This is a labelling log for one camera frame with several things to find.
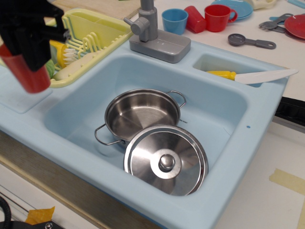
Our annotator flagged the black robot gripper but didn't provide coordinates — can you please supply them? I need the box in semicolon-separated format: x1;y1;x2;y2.
0;0;70;72

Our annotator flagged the red plastic tumbler cup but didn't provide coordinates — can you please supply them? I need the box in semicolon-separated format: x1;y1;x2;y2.
0;44;51;94

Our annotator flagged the blue plastic cup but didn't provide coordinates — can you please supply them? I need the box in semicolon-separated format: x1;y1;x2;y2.
162;9;189;35

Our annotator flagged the light blue toy sink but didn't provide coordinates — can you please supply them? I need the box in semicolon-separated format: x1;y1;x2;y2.
0;42;287;229

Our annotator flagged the green toy cabbage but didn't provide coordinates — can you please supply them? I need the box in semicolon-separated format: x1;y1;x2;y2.
45;59;55;79

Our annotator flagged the yellow dish brush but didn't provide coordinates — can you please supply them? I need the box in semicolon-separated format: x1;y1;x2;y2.
50;40;78;69

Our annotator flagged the yellow dish drying rack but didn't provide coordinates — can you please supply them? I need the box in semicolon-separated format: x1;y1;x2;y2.
49;9;132;88

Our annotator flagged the grey toy faucet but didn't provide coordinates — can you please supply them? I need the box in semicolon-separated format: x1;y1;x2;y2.
123;0;191;63

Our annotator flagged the yellow tape piece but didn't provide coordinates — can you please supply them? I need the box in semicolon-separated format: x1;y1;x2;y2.
25;207;55;225

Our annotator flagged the red tumbler lying down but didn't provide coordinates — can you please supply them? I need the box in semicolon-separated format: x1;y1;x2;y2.
184;6;207;33

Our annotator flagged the wooden counter base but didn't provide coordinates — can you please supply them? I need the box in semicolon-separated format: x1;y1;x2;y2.
0;132;158;229

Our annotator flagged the stainless steel pot lid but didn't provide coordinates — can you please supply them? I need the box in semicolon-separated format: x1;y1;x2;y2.
124;125;209;196

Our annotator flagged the grey toy measuring spoon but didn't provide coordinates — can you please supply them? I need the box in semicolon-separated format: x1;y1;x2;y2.
228;33;276;50

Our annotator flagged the blue plastic plate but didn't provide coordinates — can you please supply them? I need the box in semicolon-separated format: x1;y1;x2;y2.
211;0;254;20

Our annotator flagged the cream plastic toy item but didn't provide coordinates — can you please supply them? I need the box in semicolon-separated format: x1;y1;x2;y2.
250;0;277;10

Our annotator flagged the grey toy fork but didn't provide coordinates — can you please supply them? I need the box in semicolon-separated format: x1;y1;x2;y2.
259;21;285;33

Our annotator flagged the red plastic plate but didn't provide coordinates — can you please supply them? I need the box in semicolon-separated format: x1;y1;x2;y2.
284;14;305;39

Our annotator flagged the blue toy utensil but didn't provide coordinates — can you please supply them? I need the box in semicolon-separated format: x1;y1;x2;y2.
287;0;305;9

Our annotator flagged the beige masking tape strip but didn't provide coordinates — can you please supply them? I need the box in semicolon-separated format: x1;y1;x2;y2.
269;169;305;196

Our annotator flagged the black cable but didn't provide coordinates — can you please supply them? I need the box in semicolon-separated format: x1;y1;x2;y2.
0;195;12;229

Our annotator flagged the red mug with handle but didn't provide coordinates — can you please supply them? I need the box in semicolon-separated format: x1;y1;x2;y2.
204;4;238;32

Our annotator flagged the yellow handled white toy knife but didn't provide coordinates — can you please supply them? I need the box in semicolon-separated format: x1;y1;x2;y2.
208;69;299;85

